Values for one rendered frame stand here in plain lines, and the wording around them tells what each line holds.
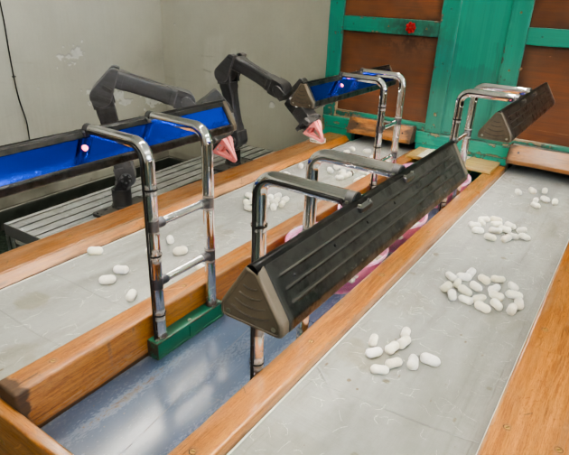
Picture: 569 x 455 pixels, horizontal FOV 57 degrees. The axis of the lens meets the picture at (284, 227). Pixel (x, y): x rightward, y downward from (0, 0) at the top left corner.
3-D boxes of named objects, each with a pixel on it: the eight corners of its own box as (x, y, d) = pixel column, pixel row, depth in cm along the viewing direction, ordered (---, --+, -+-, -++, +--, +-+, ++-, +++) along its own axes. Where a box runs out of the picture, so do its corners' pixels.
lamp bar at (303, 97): (289, 105, 157) (290, 80, 154) (377, 82, 204) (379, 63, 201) (312, 109, 153) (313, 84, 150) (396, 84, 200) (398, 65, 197)
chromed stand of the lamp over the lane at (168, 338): (97, 327, 113) (69, 124, 94) (164, 289, 128) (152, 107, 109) (158, 361, 103) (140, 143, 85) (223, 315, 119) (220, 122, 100)
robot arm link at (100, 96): (196, 91, 168) (98, 59, 158) (199, 96, 160) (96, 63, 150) (185, 126, 172) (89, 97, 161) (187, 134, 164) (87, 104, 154)
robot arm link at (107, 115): (138, 178, 174) (109, 80, 160) (138, 184, 168) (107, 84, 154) (119, 181, 173) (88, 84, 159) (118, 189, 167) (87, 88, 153)
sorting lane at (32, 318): (-87, 337, 101) (-89, 327, 100) (350, 145, 238) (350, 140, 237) (-1, 403, 86) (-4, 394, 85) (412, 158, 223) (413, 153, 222)
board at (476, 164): (405, 157, 208) (405, 154, 208) (419, 149, 219) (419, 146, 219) (489, 174, 192) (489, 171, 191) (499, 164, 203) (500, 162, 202)
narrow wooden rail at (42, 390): (7, 431, 88) (-5, 381, 84) (410, 172, 226) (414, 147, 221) (25, 447, 86) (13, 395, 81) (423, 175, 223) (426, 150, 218)
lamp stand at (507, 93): (430, 229, 167) (454, 88, 148) (450, 210, 182) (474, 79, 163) (490, 246, 157) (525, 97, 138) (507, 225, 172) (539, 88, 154)
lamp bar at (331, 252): (219, 314, 55) (218, 255, 52) (426, 171, 103) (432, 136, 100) (280, 342, 51) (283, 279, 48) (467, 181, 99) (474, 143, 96)
